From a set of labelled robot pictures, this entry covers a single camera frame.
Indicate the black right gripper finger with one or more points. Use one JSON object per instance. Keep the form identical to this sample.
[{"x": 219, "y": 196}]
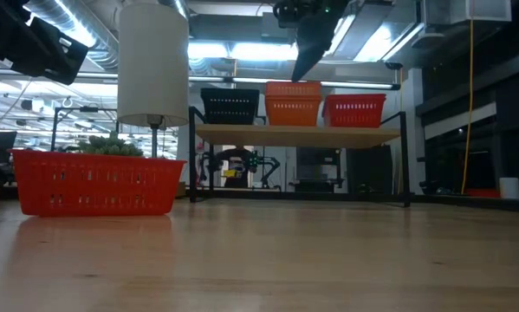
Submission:
[{"x": 311, "y": 47}]

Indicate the orange plastic slotted basket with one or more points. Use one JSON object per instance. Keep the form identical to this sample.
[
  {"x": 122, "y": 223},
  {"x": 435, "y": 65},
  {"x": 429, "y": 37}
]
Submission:
[
  {"x": 293, "y": 89},
  {"x": 293, "y": 110}
]

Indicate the red plastic slotted basket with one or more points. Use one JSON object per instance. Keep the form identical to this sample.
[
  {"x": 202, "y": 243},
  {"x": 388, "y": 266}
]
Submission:
[
  {"x": 94, "y": 182},
  {"x": 353, "y": 110}
]

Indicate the black plastic slotted basket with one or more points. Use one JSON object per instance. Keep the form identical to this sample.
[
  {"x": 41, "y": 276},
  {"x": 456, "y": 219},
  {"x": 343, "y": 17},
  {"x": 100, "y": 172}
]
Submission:
[{"x": 229, "y": 106}]

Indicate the background black robot arm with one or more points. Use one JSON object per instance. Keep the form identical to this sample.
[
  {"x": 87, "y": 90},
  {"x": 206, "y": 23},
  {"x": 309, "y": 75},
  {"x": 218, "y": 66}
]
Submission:
[{"x": 270, "y": 167}]

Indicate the ceiling light panel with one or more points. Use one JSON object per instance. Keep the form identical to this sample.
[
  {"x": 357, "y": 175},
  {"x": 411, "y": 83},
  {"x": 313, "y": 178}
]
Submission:
[
  {"x": 241, "y": 51},
  {"x": 384, "y": 41}
]

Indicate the white shade lamp wooden base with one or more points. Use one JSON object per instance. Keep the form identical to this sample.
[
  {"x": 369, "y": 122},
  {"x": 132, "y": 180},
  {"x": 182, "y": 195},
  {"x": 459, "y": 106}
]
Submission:
[{"x": 153, "y": 65}]

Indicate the small green potted plant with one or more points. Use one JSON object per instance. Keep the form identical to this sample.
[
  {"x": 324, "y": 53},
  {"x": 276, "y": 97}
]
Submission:
[{"x": 109, "y": 147}]

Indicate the black cabinet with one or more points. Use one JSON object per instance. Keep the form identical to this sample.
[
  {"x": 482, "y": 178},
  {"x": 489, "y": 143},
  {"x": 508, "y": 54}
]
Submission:
[{"x": 368, "y": 169}]

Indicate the white ceiling air unit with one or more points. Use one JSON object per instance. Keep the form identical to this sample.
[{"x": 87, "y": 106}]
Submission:
[{"x": 467, "y": 11}]

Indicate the dark storage rack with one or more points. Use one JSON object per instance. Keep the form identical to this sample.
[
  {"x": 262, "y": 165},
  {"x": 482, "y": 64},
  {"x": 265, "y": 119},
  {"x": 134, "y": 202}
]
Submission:
[{"x": 501, "y": 130}]

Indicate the red low object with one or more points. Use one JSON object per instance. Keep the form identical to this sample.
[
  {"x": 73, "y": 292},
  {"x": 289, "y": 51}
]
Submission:
[{"x": 482, "y": 193}]

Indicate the white cylindrical container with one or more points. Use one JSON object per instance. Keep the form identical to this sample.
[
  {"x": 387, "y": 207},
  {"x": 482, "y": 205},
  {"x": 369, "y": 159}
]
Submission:
[{"x": 509, "y": 188}]

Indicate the silver ventilation duct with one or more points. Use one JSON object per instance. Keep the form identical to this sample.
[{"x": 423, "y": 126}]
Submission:
[{"x": 68, "y": 26}]

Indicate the black security camera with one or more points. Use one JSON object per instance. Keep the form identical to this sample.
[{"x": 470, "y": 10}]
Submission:
[{"x": 393, "y": 66}]

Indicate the wooden shelf black metal frame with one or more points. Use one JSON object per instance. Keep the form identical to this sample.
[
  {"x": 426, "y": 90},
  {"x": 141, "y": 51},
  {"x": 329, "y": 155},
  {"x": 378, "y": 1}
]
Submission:
[{"x": 293, "y": 135}]

